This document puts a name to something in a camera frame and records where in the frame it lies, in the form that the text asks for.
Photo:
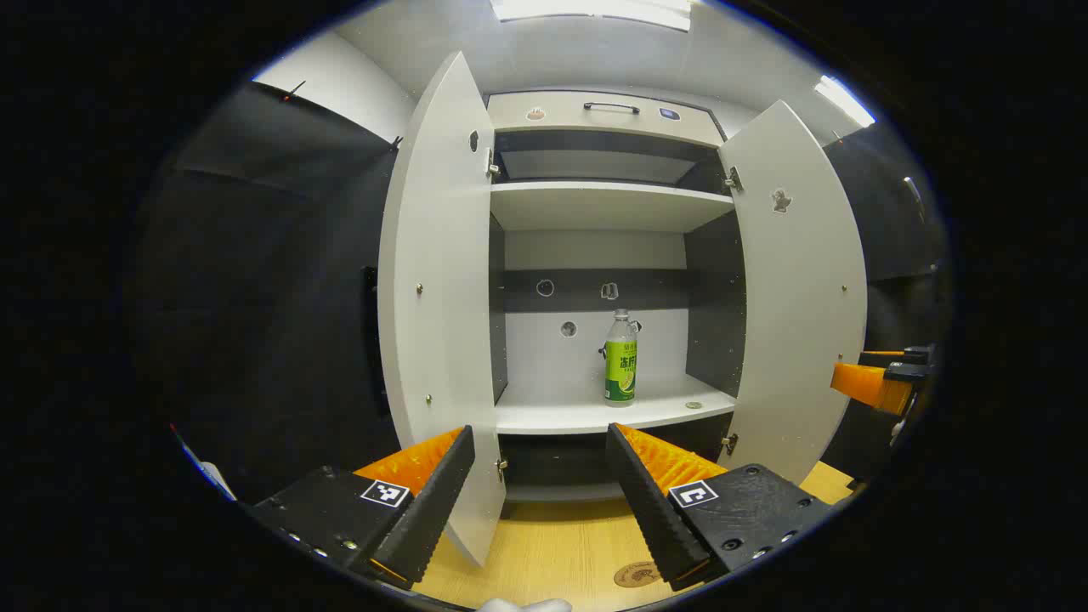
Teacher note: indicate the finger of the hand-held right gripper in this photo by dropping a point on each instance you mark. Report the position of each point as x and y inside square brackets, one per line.
[867, 384]
[922, 353]

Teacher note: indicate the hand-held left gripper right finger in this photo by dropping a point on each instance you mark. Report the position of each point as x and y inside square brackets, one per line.
[650, 510]

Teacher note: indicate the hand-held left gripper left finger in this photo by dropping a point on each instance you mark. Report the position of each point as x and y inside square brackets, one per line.
[429, 510]

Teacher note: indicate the round wooden coaster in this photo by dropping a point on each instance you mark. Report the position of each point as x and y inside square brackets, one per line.
[633, 576]

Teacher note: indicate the cabinet door with square stickers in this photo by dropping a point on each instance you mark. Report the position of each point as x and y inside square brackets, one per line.
[799, 297]

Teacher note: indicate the green label plastic bottle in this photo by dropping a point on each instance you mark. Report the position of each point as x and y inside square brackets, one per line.
[621, 374]

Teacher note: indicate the cabinet door with heart sticker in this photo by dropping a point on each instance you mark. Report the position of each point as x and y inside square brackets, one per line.
[442, 297]

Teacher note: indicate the small ceiling light panel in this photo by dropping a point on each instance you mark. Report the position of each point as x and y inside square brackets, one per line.
[843, 100]

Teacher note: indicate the black backdrop cloth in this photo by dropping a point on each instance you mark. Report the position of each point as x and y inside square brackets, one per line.
[255, 297]

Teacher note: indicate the large ceiling light panel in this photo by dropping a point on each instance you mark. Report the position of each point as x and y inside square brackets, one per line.
[595, 10]

